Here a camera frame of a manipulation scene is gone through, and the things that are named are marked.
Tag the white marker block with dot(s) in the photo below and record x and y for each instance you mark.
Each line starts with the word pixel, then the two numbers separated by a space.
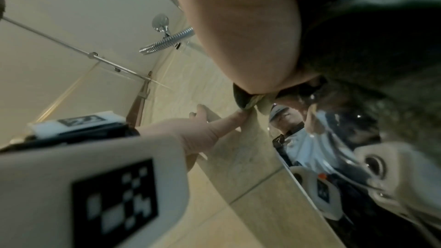
pixel 75 123

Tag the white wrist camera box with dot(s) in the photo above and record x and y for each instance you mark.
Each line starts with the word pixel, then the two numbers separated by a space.
pixel 69 187

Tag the person's right hand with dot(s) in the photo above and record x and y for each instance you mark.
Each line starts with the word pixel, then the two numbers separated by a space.
pixel 237 23

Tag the brown door frame post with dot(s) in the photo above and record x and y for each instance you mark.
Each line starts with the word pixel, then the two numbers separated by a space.
pixel 137 102

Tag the dark green cleaning cloth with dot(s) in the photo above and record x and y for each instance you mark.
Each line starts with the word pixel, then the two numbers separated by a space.
pixel 372 37

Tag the chrome hand shower head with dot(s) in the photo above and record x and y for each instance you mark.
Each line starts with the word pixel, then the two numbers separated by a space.
pixel 160 22

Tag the metal glass door rail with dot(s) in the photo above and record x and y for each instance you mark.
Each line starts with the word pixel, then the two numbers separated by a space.
pixel 75 49

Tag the glass shower door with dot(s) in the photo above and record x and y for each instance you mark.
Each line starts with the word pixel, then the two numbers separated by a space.
pixel 51 78

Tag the person's left hand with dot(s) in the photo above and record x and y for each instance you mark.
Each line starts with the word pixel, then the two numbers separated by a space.
pixel 193 135

